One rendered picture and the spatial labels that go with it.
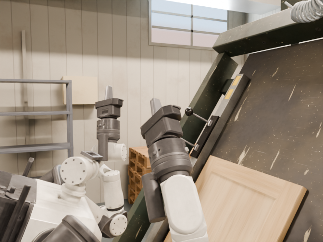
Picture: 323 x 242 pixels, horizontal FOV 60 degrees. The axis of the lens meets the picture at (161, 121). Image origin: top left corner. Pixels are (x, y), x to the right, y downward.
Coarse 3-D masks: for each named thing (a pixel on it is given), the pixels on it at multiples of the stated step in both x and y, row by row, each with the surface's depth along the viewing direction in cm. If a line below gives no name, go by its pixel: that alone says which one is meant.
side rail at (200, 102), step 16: (224, 64) 145; (208, 80) 142; (224, 80) 146; (208, 96) 143; (208, 112) 143; (192, 128) 140; (144, 208) 133; (128, 224) 131; (144, 224) 134; (112, 240) 134; (128, 240) 131
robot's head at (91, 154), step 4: (84, 152) 70; (88, 152) 73; (92, 152) 76; (88, 156) 70; (92, 156) 71; (96, 156) 74; (100, 156) 77; (96, 160) 77; (100, 160) 78; (96, 176) 76
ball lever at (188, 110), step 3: (186, 108) 120; (189, 108) 119; (186, 111) 119; (189, 111) 118; (192, 111) 119; (186, 114) 119; (189, 114) 119; (192, 114) 120; (195, 114) 120; (198, 117) 119; (201, 117) 119; (204, 120) 119; (210, 120) 119; (210, 123) 118
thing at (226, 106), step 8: (240, 80) 120; (248, 80) 122; (232, 88) 122; (240, 88) 121; (224, 96) 124; (232, 96) 119; (224, 104) 120; (232, 104) 120; (216, 112) 122; (224, 112) 118; (224, 120) 119; (216, 128) 117; (216, 136) 118; (208, 144) 116; (200, 152) 115; (208, 152) 117; (192, 160) 117; (200, 160) 116; (200, 168) 116; (192, 176) 115; (160, 224) 111; (168, 224) 112; (152, 232) 113; (160, 232) 111; (152, 240) 110; (160, 240) 111
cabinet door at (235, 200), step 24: (216, 168) 105; (240, 168) 95; (216, 192) 99; (240, 192) 90; (264, 192) 82; (288, 192) 75; (216, 216) 92; (240, 216) 84; (264, 216) 78; (288, 216) 72; (168, 240) 105; (216, 240) 87; (240, 240) 80; (264, 240) 74
